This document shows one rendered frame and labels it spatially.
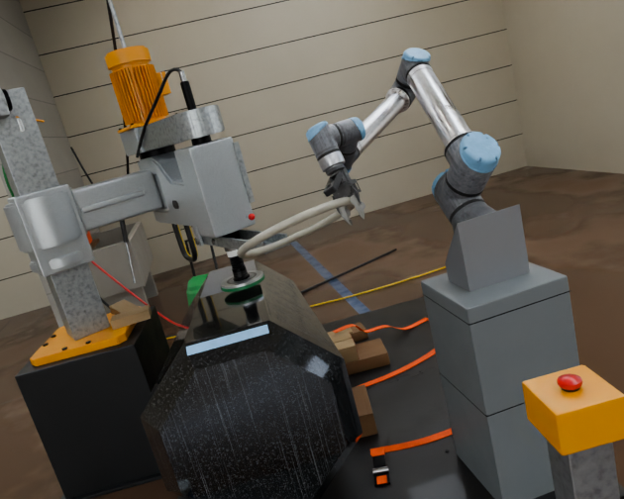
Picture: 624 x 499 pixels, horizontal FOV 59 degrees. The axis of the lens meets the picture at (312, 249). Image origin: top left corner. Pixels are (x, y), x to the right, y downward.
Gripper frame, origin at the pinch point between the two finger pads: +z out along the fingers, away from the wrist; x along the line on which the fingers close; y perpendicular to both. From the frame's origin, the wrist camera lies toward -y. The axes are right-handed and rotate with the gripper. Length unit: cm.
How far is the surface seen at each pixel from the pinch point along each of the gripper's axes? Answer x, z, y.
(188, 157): 66, -59, 11
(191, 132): 59, -68, 11
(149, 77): 96, -122, 47
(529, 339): -31, 64, 24
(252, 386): 65, 41, -12
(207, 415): 83, 44, -22
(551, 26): -71, -162, 613
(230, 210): 67, -32, 24
